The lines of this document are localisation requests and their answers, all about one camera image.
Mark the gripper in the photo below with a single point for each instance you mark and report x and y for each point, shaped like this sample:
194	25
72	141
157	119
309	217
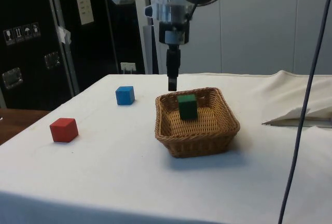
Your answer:
174	33

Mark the wicker basket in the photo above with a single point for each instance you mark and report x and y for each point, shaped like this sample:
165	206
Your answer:
197	143

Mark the pale grey locker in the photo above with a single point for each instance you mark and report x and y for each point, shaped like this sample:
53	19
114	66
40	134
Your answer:
256	27
207	42
304	14

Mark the green block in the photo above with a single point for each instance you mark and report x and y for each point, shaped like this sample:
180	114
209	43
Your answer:
187	107

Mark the small white stand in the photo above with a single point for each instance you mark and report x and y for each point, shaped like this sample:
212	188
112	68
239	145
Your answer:
128	66

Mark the blue cube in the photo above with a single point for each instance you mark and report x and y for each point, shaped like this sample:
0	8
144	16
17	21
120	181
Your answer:
125	96

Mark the red cube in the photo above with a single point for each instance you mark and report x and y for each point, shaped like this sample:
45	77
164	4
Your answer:
63	130

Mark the black cabinet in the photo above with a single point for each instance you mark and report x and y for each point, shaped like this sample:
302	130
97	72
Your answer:
28	60

